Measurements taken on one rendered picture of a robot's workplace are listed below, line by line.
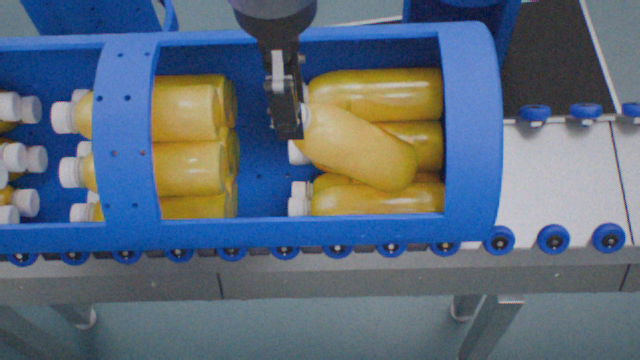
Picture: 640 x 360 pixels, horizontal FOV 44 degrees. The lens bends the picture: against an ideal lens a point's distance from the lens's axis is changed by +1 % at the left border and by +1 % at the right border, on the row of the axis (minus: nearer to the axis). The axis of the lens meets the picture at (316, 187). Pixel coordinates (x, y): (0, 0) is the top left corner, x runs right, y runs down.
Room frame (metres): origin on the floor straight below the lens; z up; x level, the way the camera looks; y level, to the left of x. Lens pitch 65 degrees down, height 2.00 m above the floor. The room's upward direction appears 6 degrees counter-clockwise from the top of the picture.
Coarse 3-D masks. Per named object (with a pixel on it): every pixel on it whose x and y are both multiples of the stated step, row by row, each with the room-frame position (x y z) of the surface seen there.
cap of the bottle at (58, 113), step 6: (54, 108) 0.53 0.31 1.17; (60, 108) 0.53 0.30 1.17; (54, 114) 0.53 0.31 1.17; (60, 114) 0.53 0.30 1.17; (54, 120) 0.52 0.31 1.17; (60, 120) 0.52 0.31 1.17; (54, 126) 0.51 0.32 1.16; (60, 126) 0.51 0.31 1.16; (66, 126) 0.51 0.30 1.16; (60, 132) 0.51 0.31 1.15; (66, 132) 0.51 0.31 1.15
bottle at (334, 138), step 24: (312, 120) 0.44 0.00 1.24; (336, 120) 0.44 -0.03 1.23; (360, 120) 0.46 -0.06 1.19; (312, 144) 0.42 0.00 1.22; (336, 144) 0.42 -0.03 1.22; (360, 144) 0.42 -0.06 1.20; (384, 144) 0.43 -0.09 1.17; (408, 144) 0.45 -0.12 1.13; (336, 168) 0.41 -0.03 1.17; (360, 168) 0.41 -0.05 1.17; (384, 168) 0.41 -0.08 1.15; (408, 168) 0.42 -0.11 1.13
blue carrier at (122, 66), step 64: (0, 64) 0.67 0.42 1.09; (64, 64) 0.66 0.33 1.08; (128, 64) 0.55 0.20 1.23; (192, 64) 0.65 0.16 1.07; (256, 64) 0.64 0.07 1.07; (320, 64) 0.63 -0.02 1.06; (384, 64) 0.62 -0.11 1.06; (448, 64) 0.50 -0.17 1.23; (128, 128) 0.46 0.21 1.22; (256, 128) 0.58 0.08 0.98; (448, 128) 0.42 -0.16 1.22; (64, 192) 0.52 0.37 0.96; (128, 192) 0.40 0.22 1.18; (256, 192) 0.49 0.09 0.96; (448, 192) 0.36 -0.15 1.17
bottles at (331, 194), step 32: (32, 96) 0.63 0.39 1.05; (0, 128) 0.59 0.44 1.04; (224, 128) 0.53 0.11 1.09; (384, 128) 0.50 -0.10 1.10; (416, 128) 0.49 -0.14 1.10; (32, 160) 0.55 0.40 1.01; (0, 192) 0.50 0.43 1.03; (32, 192) 0.50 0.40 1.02; (224, 192) 0.44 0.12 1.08; (320, 192) 0.42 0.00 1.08; (352, 192) 0.41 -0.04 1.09; (384, 192) 0.41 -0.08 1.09; (416, 192) 0.40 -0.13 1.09
